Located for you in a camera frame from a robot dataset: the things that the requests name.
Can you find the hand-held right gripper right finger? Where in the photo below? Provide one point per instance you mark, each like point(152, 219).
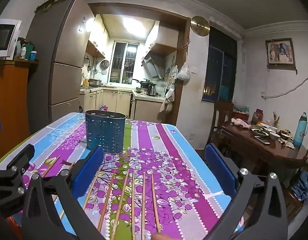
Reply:
point(221, 172)

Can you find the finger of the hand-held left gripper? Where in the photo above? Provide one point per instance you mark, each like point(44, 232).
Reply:
point(15, 160)

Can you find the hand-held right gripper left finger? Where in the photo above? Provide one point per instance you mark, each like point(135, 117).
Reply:
point(90, 172)

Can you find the blue perforated utensil holder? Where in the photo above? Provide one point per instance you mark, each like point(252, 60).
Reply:
point(105, 132)

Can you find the row of chopsticks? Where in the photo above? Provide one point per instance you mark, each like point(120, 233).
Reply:
point(143, 205)

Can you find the person's right hand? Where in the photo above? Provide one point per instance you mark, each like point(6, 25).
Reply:
point(160, 237)

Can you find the dark wooden dining table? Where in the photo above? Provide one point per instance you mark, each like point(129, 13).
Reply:
point(258, 150)

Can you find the floral striped tablecloth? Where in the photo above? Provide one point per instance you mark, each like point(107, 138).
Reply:
point(174, 155)

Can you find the smartphone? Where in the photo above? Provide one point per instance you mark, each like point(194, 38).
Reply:
point(261, 140)

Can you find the wooden dining chair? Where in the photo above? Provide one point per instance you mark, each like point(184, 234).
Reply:
point(221, 120)

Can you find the pink cloth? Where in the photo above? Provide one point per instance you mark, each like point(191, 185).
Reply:
point(240, 123)

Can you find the plate of green vegetables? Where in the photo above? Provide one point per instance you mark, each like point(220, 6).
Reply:
point(259, 131)

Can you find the orange wooden cabinet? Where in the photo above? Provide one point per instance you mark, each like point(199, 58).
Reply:
point(11, 100)

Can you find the white bowl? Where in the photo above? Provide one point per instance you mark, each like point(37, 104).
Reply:
point(274, 136)

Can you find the red lidded jar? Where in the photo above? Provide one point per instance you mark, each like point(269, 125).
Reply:
point(258, 116)

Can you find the beige kitchen base cabinets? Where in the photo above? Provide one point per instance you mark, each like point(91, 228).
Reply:
point(111, 101)

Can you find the wooden chair with cloth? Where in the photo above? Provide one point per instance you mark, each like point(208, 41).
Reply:
point(296, 200)

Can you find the blue cloth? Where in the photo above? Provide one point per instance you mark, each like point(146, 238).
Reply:
point(303, 185)

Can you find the light blue thermos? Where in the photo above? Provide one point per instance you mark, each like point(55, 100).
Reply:
point(300, 130)

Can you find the hanging cloth bags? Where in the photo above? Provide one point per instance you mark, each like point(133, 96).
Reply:
point(168, 100)

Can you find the rice cooker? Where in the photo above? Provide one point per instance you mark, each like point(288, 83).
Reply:
point(94, 82)

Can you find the steel kettle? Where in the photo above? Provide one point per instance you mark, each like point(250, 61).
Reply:
point(152, 89)

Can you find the dark window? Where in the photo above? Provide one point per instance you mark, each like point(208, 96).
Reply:
point(220, 67)

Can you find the black wok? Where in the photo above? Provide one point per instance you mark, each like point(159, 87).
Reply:
point(145, 82)

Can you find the hanging white plastic bag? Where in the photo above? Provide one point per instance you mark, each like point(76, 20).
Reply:
point(184, 72)

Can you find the white pill bottle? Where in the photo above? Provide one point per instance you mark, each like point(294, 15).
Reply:
point(23, 52)

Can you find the beige refrigerator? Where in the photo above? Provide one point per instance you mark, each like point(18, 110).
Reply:
point(64, 62)

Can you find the green container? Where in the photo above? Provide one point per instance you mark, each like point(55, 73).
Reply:
point(27, 46)

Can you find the barred kitchen window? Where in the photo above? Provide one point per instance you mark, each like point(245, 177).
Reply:
point(125, 62)

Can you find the white microwave oven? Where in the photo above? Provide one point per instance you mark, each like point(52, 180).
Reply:
point(4, 38)

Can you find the range hood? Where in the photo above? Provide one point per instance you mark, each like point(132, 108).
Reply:
point(154, 65)

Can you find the kitchen ceiling light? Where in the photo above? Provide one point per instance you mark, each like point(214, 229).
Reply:
point(132, 26)

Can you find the dark items on refrigerator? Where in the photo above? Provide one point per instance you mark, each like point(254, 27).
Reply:
point(56, 2)

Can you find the beige kitchen wall cabinets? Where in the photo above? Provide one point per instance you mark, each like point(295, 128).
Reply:
point(97, 38)

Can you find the gold wall clock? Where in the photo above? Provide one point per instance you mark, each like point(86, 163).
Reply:
point(200, 25)

